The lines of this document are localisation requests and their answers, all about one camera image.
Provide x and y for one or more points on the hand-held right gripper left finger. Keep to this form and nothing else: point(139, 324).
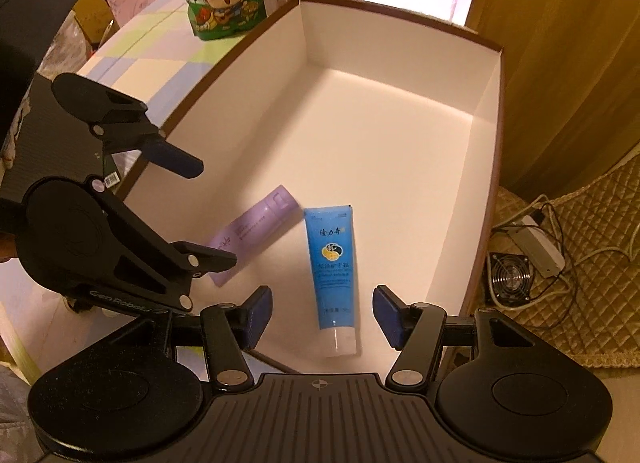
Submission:
point(260, 315)

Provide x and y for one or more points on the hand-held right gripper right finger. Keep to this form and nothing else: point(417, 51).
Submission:
point(386, 315)

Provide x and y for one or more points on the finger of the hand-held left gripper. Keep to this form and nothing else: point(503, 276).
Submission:
point(172, 158)
point(210, 259)

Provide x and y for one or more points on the purple cosmetic tube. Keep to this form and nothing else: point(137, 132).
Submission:
point(260, 223)

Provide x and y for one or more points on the blue hand cream tube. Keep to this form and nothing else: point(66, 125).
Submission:
point(330, 263)

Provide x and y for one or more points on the white cardboard box brown outside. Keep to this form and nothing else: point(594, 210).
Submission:
point(380, 143)

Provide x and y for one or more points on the small black cooling fan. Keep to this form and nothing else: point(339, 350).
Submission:
point(510, 279)

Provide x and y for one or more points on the brown cardboard carton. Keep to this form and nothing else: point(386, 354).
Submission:
point(95, 18)

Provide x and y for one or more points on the white power strip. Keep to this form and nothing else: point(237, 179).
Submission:
point(540, 248)

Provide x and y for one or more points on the beige quilted cushion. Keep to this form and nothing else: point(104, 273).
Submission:
point(595, 323)

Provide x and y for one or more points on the golden brown curtain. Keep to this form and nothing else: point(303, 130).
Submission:
point(560, 53)

